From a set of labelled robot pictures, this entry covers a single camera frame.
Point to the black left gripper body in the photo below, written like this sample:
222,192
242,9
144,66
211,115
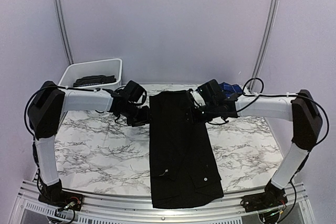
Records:
134,116

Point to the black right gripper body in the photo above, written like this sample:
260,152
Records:
210,113

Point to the black long sleeve shirt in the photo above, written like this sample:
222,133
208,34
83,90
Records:
183,169

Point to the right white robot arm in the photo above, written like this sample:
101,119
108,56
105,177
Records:
248,150

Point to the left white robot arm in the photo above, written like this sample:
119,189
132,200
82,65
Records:
48,104

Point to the blue plaid folded shirt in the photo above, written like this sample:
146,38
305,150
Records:
230,89

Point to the dark clothes in bin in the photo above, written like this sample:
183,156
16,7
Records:
94,80

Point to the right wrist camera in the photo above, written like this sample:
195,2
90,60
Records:
208,94

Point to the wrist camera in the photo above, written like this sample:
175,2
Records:
134,93
208,94

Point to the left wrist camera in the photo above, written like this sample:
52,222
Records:
134,93

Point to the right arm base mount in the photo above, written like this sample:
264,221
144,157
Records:
272,196

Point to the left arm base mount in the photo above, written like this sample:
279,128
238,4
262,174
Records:
64,200

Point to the right aluminium corner post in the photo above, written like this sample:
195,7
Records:
271,16

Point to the aluminium corner post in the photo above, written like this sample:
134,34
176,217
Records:
271,16
63,31

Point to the left aluminium corner post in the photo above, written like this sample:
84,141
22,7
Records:
63,31

